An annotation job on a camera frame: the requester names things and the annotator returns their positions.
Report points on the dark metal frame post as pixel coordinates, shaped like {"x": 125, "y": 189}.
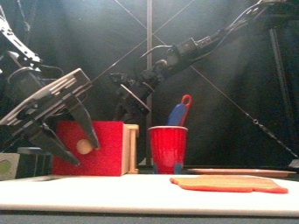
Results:
{"x": 281, "y": 87}

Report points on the red plastic cup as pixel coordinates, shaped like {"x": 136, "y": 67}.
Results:
{"x": 168, "y": 148}

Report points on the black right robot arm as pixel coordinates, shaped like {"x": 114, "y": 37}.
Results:
{"x": 201, "y": 43}

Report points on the red-fronted wooden drawer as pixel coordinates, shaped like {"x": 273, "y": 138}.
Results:
{"x": 98, "y": 157}

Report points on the pink tray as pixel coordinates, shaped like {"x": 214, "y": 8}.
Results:
{"x": 240, "y": 172}

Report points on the wooden cabinet box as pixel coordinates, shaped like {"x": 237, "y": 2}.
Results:
{"x": 133, "y": 145}

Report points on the silver frame bracket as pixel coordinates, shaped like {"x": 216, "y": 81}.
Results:
{"x": 295, "y": 163}

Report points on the white cutting board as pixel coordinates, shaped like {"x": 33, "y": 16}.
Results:
{"x": 116, "y": 194}

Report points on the dark ribbed block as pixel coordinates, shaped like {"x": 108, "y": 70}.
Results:
{"x": 34, "y": 164}

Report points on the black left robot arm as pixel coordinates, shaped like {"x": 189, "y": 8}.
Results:
{"x": 17, "y": 43}

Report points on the blue plastic tool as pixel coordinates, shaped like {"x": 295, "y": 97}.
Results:
{"x": 176, "y": 115}

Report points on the white box with green circle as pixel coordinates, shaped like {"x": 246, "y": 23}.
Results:
{"x": 8, "y": 167}

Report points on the metal frame pole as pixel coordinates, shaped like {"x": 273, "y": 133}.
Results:
{"x": 148, "y": 29}

